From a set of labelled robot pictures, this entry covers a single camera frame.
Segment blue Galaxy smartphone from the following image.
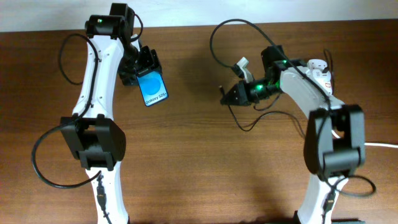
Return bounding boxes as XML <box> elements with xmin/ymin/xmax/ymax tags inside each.
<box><xmin>137</xmin><ymin>71</ymin><xmax>169</xmax><ymax>107</ymax></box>

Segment black charging cable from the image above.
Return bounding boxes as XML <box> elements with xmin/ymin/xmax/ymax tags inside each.
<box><xmin>218</xmin><ymin>49</ymin><xmax>336</xmax><ymax>139</ymax></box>

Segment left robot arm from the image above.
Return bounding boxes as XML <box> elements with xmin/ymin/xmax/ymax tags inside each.
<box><xmin>61</xmin><ymin>3</ymin><xmax>168</xmax><ymax>223</ymax></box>

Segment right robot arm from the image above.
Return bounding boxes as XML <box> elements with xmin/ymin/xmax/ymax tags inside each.
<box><xmin>220</xmin><ymin>45</ymin><xmax>366</xmax><ymax>223</ymax></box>

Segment white USB charger plug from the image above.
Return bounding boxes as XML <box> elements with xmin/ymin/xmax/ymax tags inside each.
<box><xmin>311</xmin><ymin>68</ymin><xmax>331</xmax><ymax>82</ymax></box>

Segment white power strip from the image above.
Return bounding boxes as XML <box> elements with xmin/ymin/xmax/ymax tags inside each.
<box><xmin>307</xmin><ymin>59</ymin><xmax>333</xmax><ymax>95</ymax></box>

